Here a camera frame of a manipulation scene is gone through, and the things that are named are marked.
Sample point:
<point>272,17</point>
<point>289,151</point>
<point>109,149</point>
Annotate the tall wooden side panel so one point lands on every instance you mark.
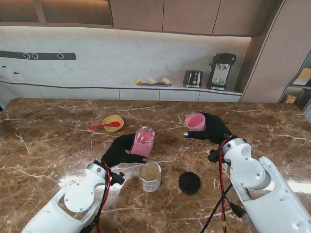
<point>269,60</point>

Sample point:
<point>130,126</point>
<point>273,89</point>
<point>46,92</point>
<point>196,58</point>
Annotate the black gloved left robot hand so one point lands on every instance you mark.
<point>119,150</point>

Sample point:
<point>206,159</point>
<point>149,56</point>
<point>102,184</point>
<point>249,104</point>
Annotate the yellow plastic bowl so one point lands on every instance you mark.
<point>113,126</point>

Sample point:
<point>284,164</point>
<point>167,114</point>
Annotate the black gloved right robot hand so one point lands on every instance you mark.
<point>215,131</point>

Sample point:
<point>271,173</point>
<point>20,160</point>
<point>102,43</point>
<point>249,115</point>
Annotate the wooden wall cabinet doors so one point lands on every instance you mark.
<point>189,15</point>

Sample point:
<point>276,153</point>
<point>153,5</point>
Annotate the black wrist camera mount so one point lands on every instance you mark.
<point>117,178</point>
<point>213,155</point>

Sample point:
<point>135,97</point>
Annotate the open shelf unit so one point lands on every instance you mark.
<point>302,97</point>

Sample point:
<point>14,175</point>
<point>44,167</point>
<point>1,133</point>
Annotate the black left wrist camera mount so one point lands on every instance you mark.
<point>117,178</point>

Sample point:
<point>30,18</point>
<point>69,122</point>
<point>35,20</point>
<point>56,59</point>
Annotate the yellow lemon piece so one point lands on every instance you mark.
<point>138,81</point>
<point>151,81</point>
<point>166,80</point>

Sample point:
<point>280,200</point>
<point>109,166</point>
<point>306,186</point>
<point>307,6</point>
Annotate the clear labelled grain jar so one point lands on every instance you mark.
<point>150,179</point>

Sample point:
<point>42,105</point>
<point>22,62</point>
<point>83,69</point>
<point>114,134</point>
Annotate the black espresso machine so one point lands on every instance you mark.
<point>219,70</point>

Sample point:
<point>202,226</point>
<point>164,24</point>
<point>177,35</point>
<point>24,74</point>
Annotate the pink container with white lid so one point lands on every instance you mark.
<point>143,145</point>

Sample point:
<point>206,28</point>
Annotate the dark wooden cutting board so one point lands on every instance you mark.
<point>149,84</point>

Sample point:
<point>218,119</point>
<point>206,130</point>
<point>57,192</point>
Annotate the white countertop device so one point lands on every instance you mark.
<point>17,76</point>
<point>5,72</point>

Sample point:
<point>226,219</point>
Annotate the small wooden box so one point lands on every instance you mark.
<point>289,99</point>

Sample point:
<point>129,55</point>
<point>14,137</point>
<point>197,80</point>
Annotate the pink measuring cup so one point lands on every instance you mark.
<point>195,122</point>

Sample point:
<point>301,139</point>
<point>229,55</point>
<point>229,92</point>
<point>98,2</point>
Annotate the black and steel toaster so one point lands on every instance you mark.
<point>193,78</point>

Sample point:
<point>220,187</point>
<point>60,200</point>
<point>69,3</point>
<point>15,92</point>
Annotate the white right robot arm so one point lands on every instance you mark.
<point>262,187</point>

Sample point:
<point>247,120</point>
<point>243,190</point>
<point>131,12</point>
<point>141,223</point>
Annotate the black wall socket strip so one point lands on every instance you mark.
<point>48,56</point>

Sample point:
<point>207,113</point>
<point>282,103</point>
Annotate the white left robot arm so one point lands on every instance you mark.
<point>65,204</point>

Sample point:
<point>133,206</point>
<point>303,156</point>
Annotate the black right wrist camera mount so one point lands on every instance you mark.
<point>213,155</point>

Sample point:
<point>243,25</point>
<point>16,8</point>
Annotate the open lit wall cabinet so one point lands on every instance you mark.
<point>73,12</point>

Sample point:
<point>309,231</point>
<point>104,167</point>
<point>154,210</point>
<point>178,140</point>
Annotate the black round jar lid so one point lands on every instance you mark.
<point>190,183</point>

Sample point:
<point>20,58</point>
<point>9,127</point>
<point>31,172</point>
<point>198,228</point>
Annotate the red plastic scoop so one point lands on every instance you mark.
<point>114,124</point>

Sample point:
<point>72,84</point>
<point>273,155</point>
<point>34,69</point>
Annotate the white counter with drawers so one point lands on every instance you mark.
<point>138,93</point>

